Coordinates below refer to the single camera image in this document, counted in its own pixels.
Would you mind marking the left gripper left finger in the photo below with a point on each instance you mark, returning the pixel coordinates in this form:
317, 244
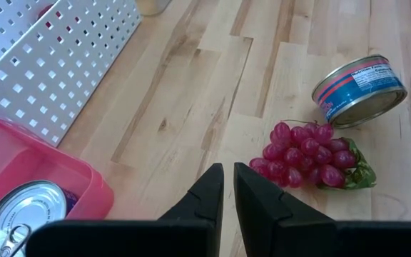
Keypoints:
155, 239

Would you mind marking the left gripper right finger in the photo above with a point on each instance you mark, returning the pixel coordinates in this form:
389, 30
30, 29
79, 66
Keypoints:
298, 239

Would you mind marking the silver-top tin can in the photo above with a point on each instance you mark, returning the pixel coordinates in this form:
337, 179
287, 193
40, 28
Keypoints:
30, 210

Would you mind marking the pink plastic bin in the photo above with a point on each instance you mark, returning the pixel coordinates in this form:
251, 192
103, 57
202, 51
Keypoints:
30, 160

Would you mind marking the gold-top blue-label tin can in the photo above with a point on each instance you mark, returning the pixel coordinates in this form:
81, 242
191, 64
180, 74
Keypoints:
362, 89

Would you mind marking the white perforated basket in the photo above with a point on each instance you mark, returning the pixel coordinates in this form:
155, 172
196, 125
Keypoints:
48, 71

